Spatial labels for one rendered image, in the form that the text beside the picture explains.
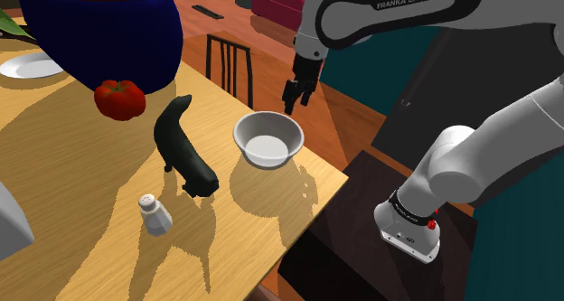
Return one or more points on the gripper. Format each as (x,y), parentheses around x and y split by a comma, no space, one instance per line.
(306,71)

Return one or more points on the black remote control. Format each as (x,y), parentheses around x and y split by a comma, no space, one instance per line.
(207,12)

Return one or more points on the black chair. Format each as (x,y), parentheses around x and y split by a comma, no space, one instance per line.
(229,66)

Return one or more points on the blue plant pot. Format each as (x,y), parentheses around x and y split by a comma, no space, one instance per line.
(105,35)

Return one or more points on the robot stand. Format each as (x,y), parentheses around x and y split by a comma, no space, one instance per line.
(374,247)

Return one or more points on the white salt shaker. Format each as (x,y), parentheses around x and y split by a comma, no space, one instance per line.
(155,216)

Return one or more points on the white plate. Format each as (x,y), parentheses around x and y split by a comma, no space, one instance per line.
(28,65)

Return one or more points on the black animal figure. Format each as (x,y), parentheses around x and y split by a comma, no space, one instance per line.
(183,150)

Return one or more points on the red tomato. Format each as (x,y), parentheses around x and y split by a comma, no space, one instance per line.
(120,100)

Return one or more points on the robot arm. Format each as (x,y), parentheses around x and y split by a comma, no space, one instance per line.
(484,150)

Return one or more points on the white bowl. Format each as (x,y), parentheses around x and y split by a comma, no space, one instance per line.
(268,138)

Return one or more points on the grey appliance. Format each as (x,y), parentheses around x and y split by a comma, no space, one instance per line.
(11,229)

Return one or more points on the pink sofa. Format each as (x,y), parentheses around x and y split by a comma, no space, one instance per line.
(282,2)

